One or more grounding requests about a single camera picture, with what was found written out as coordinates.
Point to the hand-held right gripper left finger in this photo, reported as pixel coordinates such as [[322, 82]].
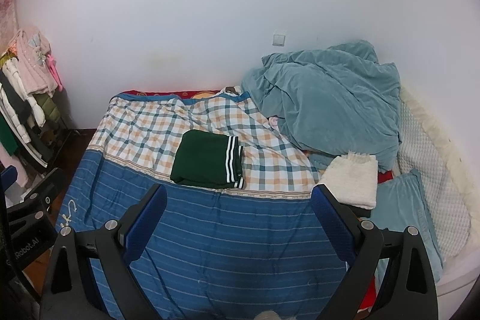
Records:
[[144, 226]]

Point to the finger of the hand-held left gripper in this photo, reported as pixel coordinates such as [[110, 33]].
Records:
[[9, 175]]

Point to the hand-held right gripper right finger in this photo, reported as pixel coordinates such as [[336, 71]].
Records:
[[335, 226]]

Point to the green varsity jacket white sleeves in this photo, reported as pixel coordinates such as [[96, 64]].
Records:
[[202, 158]]

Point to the black clothes rack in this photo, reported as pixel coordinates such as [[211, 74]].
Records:
[[52, 145]]

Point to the green hanging garment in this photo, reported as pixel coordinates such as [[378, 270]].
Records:
[[7, 138]]

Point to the folded white fluffy towel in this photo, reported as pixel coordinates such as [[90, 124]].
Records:
[[352, 179]]

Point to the teal pillow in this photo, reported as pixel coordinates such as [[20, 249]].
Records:
[[407, 207]]

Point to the olive puffer jacket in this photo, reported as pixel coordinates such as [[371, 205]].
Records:
[[47, 110]]

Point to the white puffer jacket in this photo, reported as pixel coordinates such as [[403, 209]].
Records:
[[15, 87]]

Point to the blue striped plaid quilt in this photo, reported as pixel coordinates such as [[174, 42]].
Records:
[[232, 237]]

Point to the white quilted headboard cushion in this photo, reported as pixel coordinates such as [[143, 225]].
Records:
[[431, 170]]

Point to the pink fluffy coat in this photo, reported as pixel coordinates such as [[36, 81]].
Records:
[[32, 67]]

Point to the teal velvet blanket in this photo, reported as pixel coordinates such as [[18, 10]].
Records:
[[330, 98]]

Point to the red bed sheet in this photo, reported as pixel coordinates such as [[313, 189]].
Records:
[[161, 94]]

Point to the white wall switch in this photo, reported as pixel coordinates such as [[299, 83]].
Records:
[[279, 38]]

